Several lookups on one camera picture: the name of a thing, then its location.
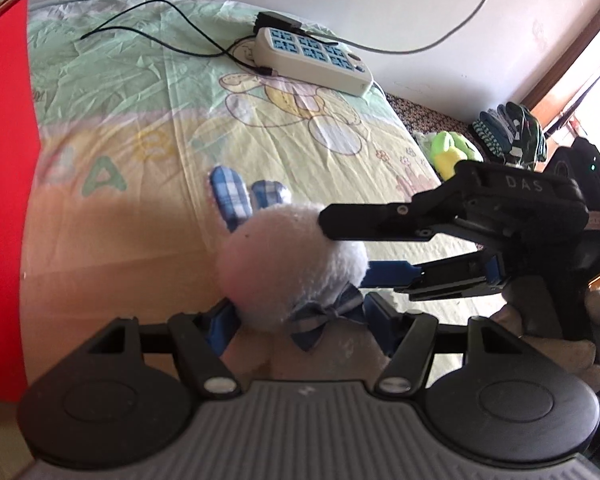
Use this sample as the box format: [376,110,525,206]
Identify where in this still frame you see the white plush bunny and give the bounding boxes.
[209,166,370,352]

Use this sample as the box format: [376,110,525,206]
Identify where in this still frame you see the green yellow plush toy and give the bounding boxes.
[417,130,483,181]

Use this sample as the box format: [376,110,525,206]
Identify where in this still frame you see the dark patterned cushion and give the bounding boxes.
[386,93,474,146]

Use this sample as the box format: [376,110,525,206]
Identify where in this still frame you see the striped knit gloves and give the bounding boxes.
[470,102,547,171]

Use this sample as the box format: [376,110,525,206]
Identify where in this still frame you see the white blue power strip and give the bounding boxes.
[252,27,374,96]

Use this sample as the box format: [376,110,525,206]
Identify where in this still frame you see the cartoon print bed sheet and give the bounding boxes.
[20,0,439,379]

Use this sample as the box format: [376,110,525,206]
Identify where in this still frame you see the black power adapter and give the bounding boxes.
[253,11,302,34]

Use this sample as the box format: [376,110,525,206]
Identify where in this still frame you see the red cardboard box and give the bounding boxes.
[0,0,41,403]

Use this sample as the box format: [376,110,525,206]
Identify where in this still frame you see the grey power cord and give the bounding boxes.
[299,0,504,57]

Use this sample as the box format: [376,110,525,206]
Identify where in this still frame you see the thin black cable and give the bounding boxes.
[78,0,274,77]

